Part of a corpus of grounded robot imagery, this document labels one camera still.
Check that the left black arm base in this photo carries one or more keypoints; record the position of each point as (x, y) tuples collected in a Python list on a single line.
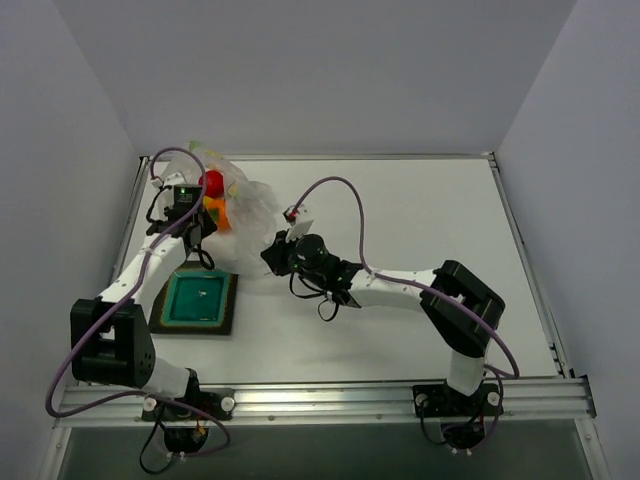
[(193, 426)]

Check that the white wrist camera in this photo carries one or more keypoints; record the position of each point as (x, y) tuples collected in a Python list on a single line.
[(299, 220), (164, 181)]

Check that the orange fake persimmon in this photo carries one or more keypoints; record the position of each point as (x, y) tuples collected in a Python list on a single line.
[(216, 208)]

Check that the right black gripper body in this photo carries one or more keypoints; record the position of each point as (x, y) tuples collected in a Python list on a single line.
[(275, 255)]

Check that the square teal ceramic plate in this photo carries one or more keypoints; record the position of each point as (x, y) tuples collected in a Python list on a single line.
[(195, 302)]

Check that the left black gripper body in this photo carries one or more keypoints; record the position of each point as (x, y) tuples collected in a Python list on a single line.
[(198, 226)]

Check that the aluminium front rail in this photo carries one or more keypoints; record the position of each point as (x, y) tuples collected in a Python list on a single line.
[(338, 403)]

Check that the red fake apple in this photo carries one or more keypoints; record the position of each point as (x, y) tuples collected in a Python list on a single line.
[(212, 182)]

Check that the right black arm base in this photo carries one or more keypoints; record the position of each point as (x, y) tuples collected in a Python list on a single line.
[(462, 423)]

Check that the translucent white plastic bag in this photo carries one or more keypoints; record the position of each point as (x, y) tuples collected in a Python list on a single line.
[(251, 207)]

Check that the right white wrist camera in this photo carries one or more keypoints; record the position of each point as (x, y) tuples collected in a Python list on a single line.
[(299, 220)]

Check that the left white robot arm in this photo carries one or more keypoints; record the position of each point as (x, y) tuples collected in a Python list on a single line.
[(110, 335)]

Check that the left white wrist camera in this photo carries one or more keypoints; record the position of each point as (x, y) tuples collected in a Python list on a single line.
[(164, 181)]

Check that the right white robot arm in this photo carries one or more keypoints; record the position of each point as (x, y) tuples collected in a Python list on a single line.
[(463, 309)]

